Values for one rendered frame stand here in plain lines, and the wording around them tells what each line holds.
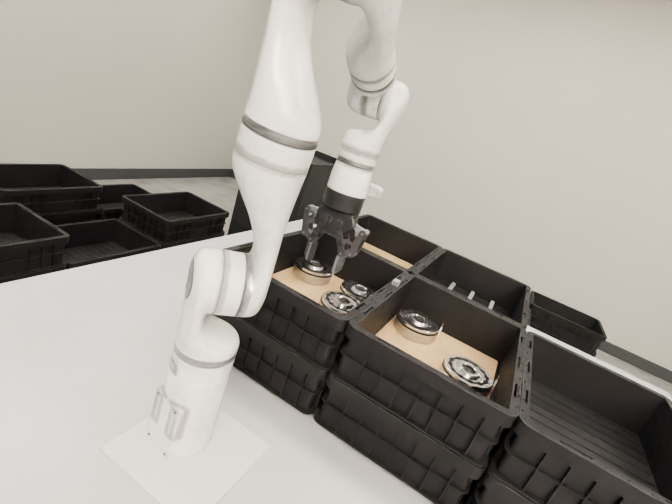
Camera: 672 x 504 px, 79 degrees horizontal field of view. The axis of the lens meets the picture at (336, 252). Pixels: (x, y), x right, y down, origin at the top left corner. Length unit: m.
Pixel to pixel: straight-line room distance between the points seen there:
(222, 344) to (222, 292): 0.09
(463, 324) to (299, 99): 0.75
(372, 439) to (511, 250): 3.52
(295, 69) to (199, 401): 0.47
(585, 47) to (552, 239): 1.60
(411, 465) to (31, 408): 0.62
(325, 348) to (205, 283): 0.30
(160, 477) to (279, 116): 0.53
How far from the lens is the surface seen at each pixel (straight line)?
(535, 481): 0.77
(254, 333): 0.83
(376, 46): 0.55
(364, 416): 0.79
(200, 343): 0.60
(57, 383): 0.86
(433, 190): 4.23
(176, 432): 0.70
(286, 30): 0.47
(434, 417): 0.74
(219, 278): 0.55
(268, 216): 0.50
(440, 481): 0.81
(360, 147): 0.72
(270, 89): 0.46
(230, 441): 0.77
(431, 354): 0.96
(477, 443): 0.75
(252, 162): 0.48
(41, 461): 0.75
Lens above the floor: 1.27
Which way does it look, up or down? 19 degrees down
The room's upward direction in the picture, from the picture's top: 19 degrees clockwise
